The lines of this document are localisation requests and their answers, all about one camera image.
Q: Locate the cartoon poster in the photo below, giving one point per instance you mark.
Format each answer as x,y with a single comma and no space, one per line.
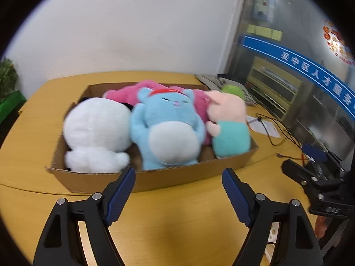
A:
263,4

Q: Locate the person's right hand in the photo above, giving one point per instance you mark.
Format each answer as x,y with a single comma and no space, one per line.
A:
321,225

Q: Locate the wooden cabinet behind glass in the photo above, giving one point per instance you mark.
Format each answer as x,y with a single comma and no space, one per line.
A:
274,86

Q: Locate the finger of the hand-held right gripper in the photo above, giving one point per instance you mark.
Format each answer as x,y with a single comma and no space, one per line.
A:
295,170
316,151

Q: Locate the pink plush bear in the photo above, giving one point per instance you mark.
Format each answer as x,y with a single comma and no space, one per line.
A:
130,92

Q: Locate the green box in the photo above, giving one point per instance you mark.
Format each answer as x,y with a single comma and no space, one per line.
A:
11,104

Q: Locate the green plant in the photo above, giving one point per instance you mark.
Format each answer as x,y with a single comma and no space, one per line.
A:
7,74

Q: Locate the blue plush creature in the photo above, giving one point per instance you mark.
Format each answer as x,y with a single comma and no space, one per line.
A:
166,133

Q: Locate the yellow sticky notes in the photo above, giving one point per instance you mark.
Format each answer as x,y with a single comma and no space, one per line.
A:
265,32

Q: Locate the blue banner strip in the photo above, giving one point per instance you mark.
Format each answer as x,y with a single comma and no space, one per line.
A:
299,58

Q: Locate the red round window sticker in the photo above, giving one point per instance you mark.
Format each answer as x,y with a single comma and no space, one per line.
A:
337,41

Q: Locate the white plush panda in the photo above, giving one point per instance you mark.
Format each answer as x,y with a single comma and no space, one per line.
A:
97,133

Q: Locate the pink pig plush teal body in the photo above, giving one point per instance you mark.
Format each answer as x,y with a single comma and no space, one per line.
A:
230,127

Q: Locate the white paper sheet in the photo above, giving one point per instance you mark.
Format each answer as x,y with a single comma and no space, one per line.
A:
265,128

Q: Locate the white power strip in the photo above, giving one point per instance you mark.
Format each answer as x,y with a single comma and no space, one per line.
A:
272,234

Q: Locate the grey cloth bag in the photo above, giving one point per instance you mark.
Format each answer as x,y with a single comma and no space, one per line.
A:
215,81

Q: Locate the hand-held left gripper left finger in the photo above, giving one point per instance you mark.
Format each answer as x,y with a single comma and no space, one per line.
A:
120,194

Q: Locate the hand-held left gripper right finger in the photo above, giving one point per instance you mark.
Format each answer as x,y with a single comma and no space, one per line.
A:
237,194

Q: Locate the cardboard box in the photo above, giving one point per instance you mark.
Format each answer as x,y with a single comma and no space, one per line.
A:
177,177

